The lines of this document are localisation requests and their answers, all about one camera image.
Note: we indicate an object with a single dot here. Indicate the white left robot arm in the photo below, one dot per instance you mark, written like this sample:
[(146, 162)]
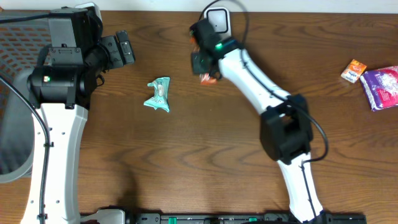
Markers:
[(67, 72)]

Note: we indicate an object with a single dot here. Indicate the white barcode scanner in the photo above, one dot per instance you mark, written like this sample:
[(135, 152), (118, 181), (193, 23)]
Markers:
[(219, 18)]

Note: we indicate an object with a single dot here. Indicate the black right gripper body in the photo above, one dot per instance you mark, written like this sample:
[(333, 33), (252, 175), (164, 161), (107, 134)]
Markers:
[(200, 63)]

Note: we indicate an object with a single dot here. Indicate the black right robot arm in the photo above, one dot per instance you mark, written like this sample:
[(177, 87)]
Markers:
[(286, 126)]

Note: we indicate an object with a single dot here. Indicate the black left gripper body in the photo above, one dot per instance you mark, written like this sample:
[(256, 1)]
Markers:
[(114, 52)]

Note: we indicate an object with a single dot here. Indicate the black mounting rail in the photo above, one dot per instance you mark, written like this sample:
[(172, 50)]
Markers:
[(233, 218)]

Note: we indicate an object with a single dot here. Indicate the small orange tissue packet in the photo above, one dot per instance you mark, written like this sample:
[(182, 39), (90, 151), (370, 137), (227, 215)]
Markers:
[(353, 71)]

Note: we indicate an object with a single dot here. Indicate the green wet wipes pack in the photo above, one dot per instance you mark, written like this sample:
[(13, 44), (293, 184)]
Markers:
[(160, 98)]

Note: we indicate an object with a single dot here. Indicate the purple red tissue pack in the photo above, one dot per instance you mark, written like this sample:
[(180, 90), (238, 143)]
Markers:
[(380, 87)]

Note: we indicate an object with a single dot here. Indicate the orange chocolate bar wrapper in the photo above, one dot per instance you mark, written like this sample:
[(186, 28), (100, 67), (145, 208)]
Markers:
[(205, 78)]

